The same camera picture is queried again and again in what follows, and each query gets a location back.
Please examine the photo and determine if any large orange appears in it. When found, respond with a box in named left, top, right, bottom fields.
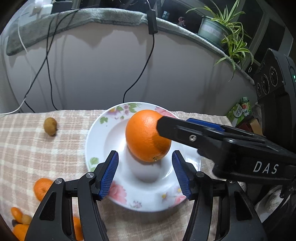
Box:
left=73, top=216, right=84, bottom=241
left=125, top=109, right=171, bottom=163

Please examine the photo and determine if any small mandarin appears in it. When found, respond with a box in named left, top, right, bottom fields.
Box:
left=11, top=207, right=23, bottom=223
left=33, top=178, right=53, bottom=201

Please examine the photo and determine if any green kiwi fruit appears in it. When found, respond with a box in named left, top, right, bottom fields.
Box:
left=22, top=214, right=32, bottom=225

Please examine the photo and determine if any dark plum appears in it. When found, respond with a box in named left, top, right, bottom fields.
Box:
left=11, top=219, right=20, bottom=227

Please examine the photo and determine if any green snack box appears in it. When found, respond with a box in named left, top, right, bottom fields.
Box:
left=226, top=96, right=252, bottom=127

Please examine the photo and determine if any beige plaid tablecloth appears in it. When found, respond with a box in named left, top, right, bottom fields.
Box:
left=0, top=109, right=246, bottom=241

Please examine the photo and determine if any white floral plate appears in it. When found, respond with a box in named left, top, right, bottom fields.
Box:
left=85, top=102, right=201, bottom=212

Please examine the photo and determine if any small brown kiwi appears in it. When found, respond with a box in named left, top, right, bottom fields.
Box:
left=43, top=118, right=57, bottom=136

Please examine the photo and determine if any potted spider plant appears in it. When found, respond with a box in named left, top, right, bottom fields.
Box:
left=187, top=1, right=254, bottom=73

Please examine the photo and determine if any grey sill cloth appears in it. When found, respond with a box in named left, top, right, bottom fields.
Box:
left=4, top=8, right=254, bottom=84

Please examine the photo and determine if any white power adapter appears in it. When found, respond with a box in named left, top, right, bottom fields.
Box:
left=32, top=0, right=53, bottom=18

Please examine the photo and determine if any black cable with adapter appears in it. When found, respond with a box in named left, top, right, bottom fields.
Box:
left=122, top=0, right=159, bottom=103

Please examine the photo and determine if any black hanging cable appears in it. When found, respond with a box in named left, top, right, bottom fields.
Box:
left=23, top=9, right=80, bottom=114

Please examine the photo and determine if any white charging cable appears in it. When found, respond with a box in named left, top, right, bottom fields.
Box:
left=0, top=3, right=35, bottom=115

